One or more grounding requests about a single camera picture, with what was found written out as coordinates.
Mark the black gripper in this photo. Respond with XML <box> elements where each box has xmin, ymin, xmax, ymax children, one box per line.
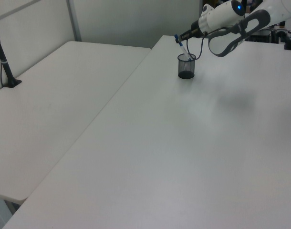
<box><xmin>177</xmin><ymin>21</ymin><xmax>202</xmax><ymax>45</ymax></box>

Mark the blue and white marker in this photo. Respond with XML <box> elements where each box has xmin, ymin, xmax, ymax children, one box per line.
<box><xmin>174</xmin><ymin>34</ymin><xmax>192</xmax><ymax>61</ymax></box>

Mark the black mesh pen cup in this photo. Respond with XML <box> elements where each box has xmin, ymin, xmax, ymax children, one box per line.
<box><xmin>177</xmin><ymin>53</ymin><xmax>197</xmax><ymax>80</ymax></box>

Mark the background lab equipment clutter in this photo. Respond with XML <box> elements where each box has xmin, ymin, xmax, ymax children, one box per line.
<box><xmin>251</xmin><ymin>21</ymin><xmax>291</xmax><ymax>44</ymax></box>

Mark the white side table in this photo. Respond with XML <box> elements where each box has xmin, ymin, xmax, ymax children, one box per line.
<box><xmin>0</xmin><ymin>41</ymin><xmax>152</xmax><ymax>204</ymax></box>

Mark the black pole with white tie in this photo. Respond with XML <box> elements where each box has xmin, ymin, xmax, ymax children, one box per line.
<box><xmin>0</xmin><ymin>21</ymin><xmax>22</xmax><ymax>89</ymax></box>

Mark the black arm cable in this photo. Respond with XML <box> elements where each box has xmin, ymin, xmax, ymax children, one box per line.
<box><xmin>186</xmin><ymin>22</ymin><xmax>240</xmax><ymax>60</ymax></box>

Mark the grey partition post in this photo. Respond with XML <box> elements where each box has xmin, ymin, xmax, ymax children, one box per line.
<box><xmin>66</xmin><ymin>0</ymin><xmax>83</xmax><ymax>42</ymax></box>

